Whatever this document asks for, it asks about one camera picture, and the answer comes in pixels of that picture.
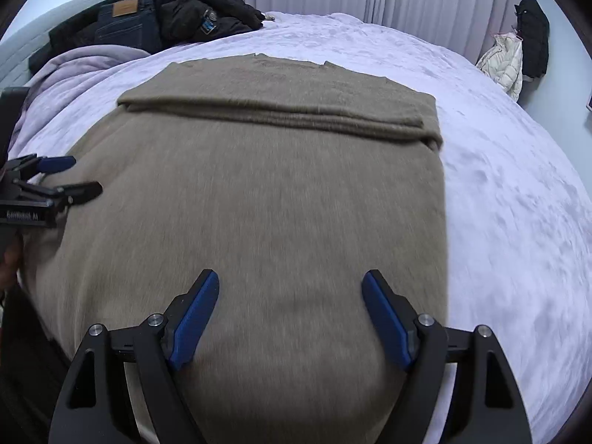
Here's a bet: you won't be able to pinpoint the cream puffer jacket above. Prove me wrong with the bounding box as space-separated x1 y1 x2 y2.
477 31 524 102

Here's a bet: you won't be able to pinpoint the black hanging jacket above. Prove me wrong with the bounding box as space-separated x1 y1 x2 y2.
515 0 550 79

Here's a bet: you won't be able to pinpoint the grey padded headboard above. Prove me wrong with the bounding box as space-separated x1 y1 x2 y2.
0 0 103 89

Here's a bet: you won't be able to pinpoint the dark blue jeans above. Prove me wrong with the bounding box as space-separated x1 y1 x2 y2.
94 0 162 54

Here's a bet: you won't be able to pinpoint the olive knit sweater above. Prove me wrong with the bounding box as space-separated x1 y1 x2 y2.
24 55 448 443

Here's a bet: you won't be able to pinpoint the person left hand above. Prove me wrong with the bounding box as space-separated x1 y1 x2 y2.
0 239 22 291

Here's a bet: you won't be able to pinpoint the black jacket on bed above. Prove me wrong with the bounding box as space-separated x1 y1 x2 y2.
28 0 266 73

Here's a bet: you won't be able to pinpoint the grey plush blanket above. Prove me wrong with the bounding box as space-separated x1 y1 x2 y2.
23 44 148 119

